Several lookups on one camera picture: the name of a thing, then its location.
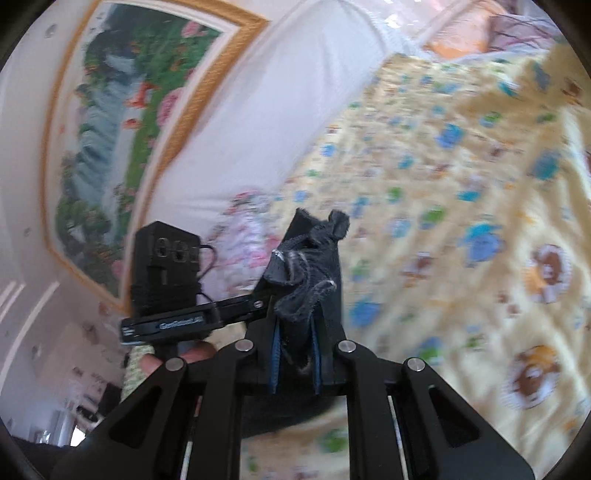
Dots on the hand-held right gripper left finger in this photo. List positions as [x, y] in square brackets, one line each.
[260, 364]

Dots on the pink floral pillow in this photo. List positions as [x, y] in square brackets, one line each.
[521, 25]

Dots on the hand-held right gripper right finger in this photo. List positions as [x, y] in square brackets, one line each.
[333, 355]

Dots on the orange pillow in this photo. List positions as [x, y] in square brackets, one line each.
[461, 37]

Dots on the gold framed landscape painting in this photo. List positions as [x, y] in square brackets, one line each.
[111, 138]

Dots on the white padded headboard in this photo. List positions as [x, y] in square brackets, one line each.
[277, 115]

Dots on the person's left hand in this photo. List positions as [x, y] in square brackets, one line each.
[194, 355]

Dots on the yellow printed blanket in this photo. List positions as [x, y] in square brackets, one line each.
[461, 207]

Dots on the dark blue pants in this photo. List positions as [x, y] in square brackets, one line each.
[300, 295]

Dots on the white pink floral cloth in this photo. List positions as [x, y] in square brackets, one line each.
[244, 240]

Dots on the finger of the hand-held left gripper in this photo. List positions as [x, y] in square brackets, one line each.
[238, 310]

